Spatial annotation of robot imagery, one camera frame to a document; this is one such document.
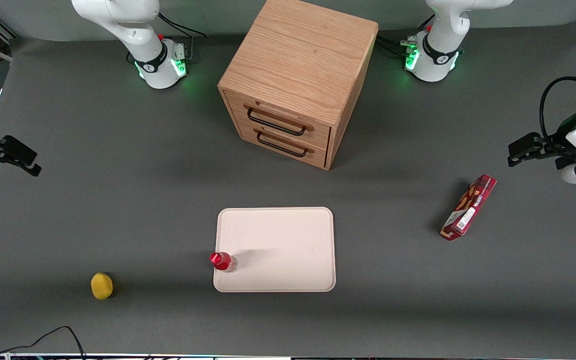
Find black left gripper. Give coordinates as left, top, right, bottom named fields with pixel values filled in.
left=508, top=114, right=576, bottom=171

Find red coke bottle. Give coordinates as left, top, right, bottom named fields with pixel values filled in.
left=209, top=251, right=239, bottom=274

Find cream rectangular tray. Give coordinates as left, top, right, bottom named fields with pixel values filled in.
left=213, top=206, right=337, bottom=293

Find red snack box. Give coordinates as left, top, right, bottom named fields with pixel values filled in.
left=439, top=173, right=498, bottom=242

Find yellow lemon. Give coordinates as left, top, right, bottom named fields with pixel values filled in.
left=90, top=272, right=115, bottom=301

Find wooden drawer front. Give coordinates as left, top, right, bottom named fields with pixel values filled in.
left=235, top=122, right=329, bottom=168
left=225, top=91, right=332, bottom=150

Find wooden drawer cabinet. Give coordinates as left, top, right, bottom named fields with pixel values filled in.
left=217, top=0, right=380, bottom=171

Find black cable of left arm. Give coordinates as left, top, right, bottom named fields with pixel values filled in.
left=539, top=76, right=576, bottom=142

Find aluminium frame rail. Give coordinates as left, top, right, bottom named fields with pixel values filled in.
left=0, top=17, right=19, bottom=46

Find long looping black cable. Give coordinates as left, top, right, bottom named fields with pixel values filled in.
left=0, top=325, right=87, bottom=360

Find black left arm base cables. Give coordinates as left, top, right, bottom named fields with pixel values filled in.
left=375, top=15, right=435, bottom=57

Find black right arm base cable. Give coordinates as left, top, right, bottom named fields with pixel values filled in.
left=158, top=12, right=208, bottom=57

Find black metal drawer handle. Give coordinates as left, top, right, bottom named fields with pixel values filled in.
left=256, top=129, right=310, bottom=158
left=246, top=107, right=308, bottom=137

